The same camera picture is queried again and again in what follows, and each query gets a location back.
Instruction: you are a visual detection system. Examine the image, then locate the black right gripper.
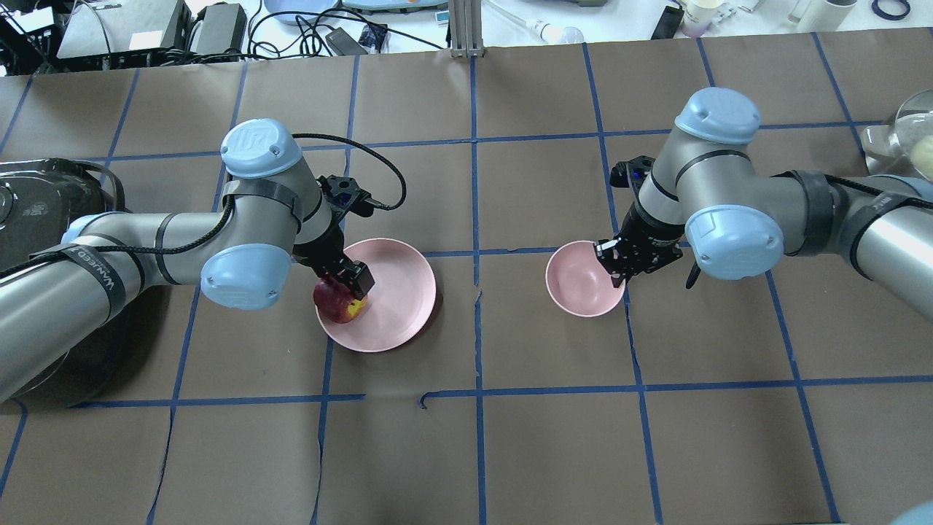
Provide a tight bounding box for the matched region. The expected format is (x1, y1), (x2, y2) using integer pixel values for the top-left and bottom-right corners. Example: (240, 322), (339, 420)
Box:
(593, 205), (702, 289)

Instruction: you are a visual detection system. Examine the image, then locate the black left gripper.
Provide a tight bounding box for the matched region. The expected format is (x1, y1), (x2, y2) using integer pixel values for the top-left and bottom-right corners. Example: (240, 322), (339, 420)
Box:
(294, 211), (375, 301)

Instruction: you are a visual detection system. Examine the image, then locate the red apple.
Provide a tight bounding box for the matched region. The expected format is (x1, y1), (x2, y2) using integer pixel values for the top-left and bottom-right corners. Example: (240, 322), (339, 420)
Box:
(313, 275), (369, 324)

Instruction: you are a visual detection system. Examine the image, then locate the pink bowl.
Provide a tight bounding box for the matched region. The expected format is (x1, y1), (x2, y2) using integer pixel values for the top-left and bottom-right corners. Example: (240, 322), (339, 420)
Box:
(545, 240), (626, 318)

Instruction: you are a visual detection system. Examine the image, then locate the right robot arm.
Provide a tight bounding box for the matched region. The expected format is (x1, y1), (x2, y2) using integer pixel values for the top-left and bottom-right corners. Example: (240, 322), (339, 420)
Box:
(590, 87), (932, 319)

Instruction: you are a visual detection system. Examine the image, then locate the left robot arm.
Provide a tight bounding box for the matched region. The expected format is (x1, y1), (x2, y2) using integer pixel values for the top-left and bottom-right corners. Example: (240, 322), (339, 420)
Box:
(1, 117), (388, 400)

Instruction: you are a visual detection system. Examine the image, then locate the pink plate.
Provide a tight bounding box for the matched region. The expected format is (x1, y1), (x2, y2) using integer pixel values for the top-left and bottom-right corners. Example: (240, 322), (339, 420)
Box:
(316, 237), (437, 353)

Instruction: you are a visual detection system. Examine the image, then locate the blue plate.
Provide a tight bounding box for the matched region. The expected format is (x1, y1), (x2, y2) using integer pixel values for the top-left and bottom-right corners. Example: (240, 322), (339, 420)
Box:
(263, 0), (341, 26)

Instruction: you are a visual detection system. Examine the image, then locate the black power adapter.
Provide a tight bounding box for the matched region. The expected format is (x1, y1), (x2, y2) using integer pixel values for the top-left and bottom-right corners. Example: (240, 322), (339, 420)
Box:
(324, 28), (369, 56)

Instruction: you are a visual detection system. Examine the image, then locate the purple white cup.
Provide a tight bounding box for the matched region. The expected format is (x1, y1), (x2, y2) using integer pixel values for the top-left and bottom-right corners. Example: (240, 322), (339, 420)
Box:
(681, 0), (725, 39)

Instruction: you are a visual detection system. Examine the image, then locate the light bulb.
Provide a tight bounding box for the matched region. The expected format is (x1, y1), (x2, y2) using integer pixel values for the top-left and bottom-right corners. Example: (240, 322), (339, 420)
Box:
(483, 1), (586, 44)

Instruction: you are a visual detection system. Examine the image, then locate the white steamed bun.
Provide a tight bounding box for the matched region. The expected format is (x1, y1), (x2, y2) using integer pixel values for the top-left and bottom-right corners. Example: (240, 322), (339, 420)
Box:
(907, 134), (933, 182)

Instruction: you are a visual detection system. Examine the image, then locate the dark grey rice cooker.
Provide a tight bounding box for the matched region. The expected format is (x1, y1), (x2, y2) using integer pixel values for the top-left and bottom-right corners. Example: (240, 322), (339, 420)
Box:
(1, 158), (136, 415)

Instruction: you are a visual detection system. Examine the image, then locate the black computer box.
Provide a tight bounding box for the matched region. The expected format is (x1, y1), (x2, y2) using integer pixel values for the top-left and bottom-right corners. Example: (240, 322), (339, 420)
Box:
(57, 1), (191, 62)

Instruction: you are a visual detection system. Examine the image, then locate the aluminium frame post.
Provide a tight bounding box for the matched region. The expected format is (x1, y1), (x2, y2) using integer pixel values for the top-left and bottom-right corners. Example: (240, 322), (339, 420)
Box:
(448, 0), (485, 58)

